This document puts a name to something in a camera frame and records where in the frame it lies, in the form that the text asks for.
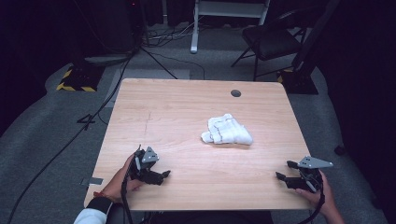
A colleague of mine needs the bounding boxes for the long black floor cable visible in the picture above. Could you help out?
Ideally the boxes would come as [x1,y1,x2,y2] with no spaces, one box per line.
[7,55,134,224]

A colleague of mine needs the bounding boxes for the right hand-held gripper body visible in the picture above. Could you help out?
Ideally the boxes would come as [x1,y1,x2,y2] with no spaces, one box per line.
[285,155,334,194]

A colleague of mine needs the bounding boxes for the bundle of floor cables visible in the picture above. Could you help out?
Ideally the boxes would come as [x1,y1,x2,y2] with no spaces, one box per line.
[141,21,202,49]

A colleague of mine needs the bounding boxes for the black caster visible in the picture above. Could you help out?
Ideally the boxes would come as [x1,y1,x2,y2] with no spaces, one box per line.
[333,144,347,157]

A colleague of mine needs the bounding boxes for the black folding chair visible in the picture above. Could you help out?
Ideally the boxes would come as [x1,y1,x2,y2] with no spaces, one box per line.
[230,8,308,82]

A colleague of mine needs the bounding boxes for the white metal stand frame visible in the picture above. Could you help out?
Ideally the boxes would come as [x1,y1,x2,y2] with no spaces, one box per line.
[190,0,272,55]

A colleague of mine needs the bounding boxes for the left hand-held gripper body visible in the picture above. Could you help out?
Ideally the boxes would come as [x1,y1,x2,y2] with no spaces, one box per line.
[128,145,161,182]

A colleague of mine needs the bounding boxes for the thin black floor cable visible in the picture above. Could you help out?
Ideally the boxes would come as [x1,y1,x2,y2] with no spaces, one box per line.
[148,49,206,81]

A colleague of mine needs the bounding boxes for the grey tape piece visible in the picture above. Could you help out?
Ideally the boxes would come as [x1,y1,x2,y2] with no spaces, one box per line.
[80,175,105,188]

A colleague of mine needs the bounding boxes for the person's left hand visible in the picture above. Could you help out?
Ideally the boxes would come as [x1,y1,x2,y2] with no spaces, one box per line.
[101,153,146,203]

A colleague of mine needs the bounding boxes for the person's right hand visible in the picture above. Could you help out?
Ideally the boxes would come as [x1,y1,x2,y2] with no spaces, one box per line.
[294,169,339,219]

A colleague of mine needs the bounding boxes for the black yellow striped base plate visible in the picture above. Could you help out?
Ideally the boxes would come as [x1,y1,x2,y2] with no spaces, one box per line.
[55,63,106,93]

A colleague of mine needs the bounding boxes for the white cloth with coloured stitching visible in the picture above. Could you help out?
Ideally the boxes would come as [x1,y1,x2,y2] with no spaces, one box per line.
[200,113,254,147]

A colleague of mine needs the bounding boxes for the black stand with striped base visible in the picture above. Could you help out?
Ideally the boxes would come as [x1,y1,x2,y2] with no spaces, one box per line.
[276,0,341,95]

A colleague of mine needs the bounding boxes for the hand-held gripper black cable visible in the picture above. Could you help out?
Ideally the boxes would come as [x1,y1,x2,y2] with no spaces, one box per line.
[120,155,138,224]
[297,183,327,224]

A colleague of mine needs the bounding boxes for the left hand-held gripper black cable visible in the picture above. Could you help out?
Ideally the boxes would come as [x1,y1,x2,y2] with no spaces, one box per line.
[120,155,138,224]

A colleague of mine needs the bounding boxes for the right hand-held gripper black cable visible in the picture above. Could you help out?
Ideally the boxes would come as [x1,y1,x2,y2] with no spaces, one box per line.
[297,183,327,224]

